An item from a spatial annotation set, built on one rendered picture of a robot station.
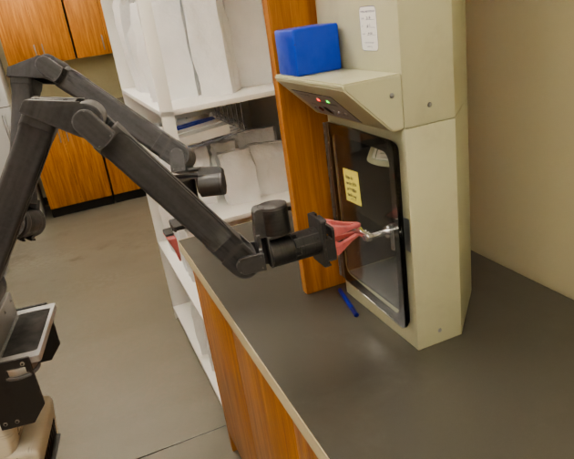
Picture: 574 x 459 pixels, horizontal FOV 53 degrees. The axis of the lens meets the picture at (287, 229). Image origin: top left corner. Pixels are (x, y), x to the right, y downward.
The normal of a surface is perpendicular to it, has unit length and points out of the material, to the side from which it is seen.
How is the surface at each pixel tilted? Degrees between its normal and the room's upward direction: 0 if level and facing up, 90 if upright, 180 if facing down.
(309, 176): 90
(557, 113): 90
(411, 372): 0
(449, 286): 90
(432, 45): 90
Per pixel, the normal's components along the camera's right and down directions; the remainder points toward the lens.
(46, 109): 0.21, 0.30
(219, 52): -0.26, 0.48
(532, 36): -0.92, 0.26
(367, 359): -0.14, -0.92
